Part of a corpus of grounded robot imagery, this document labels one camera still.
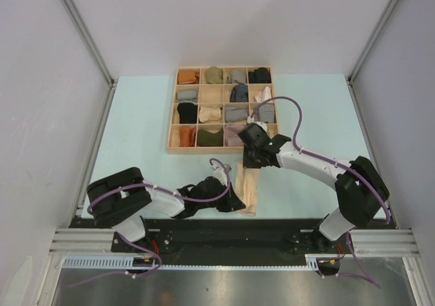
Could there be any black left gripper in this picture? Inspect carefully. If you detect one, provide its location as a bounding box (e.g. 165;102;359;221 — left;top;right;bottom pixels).
196;182;244;213

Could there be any peach underwear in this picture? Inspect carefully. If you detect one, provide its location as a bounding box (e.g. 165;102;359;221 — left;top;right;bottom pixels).
198;106;222;123
234;160;260;216

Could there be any orange and cream underwear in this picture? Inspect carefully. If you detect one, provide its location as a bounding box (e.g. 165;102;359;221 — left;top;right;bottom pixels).
179;126;196;148

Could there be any black garment pile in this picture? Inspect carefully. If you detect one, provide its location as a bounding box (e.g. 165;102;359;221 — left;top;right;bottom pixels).
177;102;198;124

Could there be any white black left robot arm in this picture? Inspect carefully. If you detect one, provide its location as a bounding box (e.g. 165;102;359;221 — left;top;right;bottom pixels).
86;165;246;252

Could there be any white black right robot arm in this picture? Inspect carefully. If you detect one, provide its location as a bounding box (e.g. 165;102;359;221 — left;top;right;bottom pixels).
238;123;391;252

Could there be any grey striped rolled underwear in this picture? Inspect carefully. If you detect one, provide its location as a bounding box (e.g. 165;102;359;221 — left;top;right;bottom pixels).
254;103;275;123

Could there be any grey rolled underwear middle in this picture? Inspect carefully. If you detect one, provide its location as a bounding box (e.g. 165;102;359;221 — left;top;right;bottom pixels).
224;107;248;122

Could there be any dark green rolled underwear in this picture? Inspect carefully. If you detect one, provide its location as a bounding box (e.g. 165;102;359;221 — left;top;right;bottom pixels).
196;129;224;147

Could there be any pink white rolled underwear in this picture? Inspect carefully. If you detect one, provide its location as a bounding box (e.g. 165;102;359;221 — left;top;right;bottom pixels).
254;86;272;103

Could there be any navy striped rolled underwear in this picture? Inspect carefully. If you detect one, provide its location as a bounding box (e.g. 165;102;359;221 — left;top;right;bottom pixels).
230;84;249;103

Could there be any peach rolled underwear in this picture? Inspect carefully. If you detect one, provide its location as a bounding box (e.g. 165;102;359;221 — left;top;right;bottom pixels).
198;106;222;123

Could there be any black rolled underwear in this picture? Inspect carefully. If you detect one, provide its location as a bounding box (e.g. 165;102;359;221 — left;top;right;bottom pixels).
248;67;272;84

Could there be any grey rolled underwear top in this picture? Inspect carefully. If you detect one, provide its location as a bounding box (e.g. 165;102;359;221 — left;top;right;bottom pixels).
227;69;247;84

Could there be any grey rolled underwear left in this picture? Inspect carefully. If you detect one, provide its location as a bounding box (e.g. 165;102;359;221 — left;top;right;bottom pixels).
176;90;198;103

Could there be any olive rolled underwear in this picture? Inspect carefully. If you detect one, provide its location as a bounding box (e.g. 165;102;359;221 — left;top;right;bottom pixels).
205;67;224;84

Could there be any orange rolled underwear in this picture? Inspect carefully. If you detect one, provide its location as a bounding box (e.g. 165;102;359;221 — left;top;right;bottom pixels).
177;69;200;85

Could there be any wooden grid organizer tray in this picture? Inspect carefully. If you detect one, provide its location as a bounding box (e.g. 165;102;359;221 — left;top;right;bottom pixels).
167;65;279;154

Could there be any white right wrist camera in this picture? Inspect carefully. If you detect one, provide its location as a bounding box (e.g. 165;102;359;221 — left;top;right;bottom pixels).
247;116;270;137

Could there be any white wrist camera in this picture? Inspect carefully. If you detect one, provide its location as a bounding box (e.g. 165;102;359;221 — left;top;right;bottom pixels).
211;164;232;186
247;116;270;137

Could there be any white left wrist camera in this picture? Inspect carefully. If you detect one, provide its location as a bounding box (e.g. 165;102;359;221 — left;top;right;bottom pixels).
211;164;232;186

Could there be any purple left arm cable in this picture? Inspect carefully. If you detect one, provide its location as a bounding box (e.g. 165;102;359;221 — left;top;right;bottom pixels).
87;158;232;288

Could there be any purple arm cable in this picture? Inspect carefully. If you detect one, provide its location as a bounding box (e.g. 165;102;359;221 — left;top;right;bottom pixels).
249;97;392;288
87;158;232;288

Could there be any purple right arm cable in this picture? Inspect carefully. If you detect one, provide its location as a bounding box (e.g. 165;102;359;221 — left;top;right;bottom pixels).
249;97;392;288

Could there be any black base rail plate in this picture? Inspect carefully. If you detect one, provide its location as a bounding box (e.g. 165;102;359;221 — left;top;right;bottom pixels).
69;217;398;268

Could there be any white slotted cable duct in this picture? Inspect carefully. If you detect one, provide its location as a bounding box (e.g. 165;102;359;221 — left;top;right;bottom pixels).
62;255;338;273

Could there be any aluminium frame profile front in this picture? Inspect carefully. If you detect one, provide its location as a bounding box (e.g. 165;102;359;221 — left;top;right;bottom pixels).
50;228;420;258

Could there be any aluminium corner post right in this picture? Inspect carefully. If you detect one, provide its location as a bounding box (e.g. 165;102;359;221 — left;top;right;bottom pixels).
347;0;401;86

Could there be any aluminium corner post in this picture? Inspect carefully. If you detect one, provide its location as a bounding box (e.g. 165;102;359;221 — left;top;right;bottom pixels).
60;0;116;88
347;0;401;86

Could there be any aluminium corner post left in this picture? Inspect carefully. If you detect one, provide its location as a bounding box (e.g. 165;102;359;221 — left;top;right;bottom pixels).
60;0;116;88

